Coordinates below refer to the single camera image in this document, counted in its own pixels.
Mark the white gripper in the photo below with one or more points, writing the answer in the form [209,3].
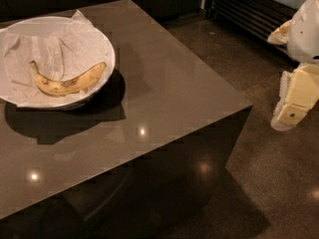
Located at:
[305,34]

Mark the white bowl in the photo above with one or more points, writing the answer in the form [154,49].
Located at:
[20,27]

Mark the yellow spotted banana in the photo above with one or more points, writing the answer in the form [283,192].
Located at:
[64,88]

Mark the white paper liner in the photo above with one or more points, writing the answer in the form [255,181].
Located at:
[73,47]

